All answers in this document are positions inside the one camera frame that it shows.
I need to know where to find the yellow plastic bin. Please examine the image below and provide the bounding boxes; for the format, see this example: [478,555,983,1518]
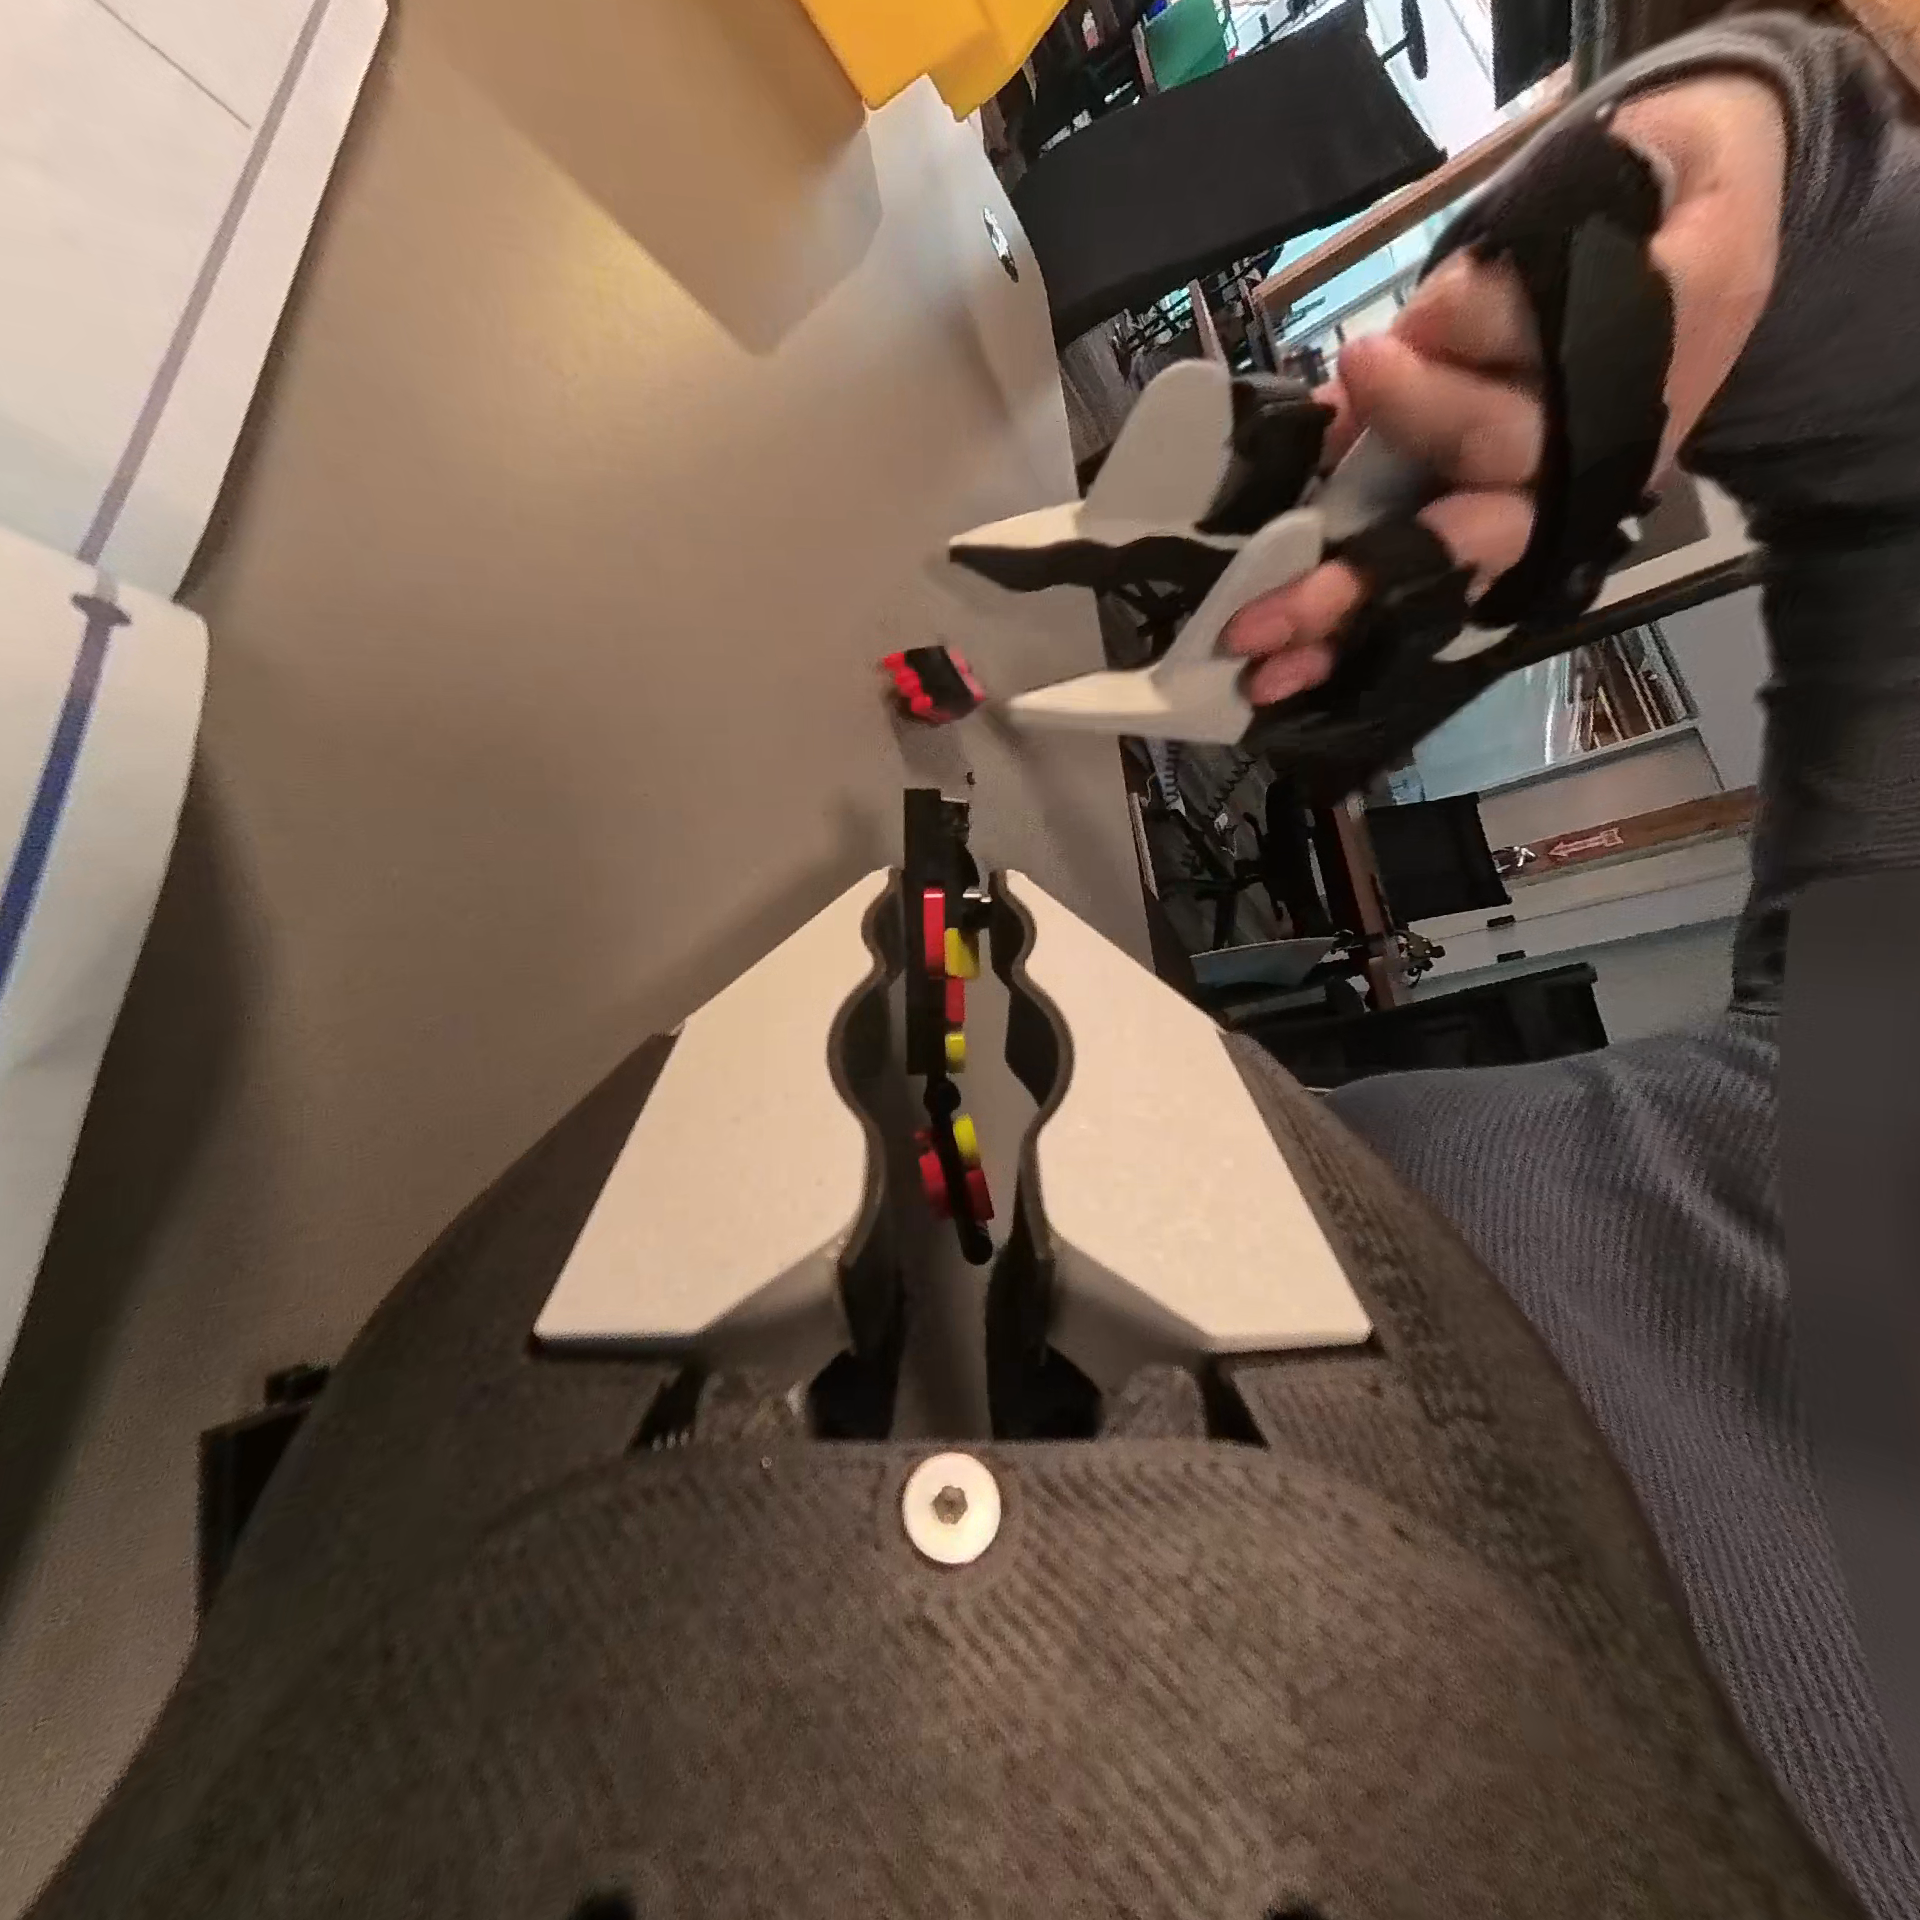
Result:
[795,0,1073,120]

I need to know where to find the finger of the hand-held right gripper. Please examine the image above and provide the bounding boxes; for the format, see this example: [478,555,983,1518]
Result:
[995,514,1327,746]
[949,357,1243,599]

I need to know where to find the red black lego clip assembly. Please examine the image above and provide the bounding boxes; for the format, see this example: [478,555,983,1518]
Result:
[878,645,991,730]

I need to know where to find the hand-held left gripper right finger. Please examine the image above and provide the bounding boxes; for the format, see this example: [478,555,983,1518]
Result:
[987,871,1373,1355]

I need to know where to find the open instruction booklet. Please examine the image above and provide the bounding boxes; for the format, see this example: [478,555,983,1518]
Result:
[0,0,393,1383]

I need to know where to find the black draped table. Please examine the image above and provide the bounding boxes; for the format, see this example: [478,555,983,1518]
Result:
[1011,15,1449,349]

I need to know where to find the person's right hand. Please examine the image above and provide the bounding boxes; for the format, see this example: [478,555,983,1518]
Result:
[1227,66,1793,706]

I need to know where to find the long black red yellow lego assembly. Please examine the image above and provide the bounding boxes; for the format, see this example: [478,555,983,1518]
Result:
[899,786,998,1269]

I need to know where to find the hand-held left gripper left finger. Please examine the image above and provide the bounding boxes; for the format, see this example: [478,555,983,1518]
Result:
[531,866,904,1360]

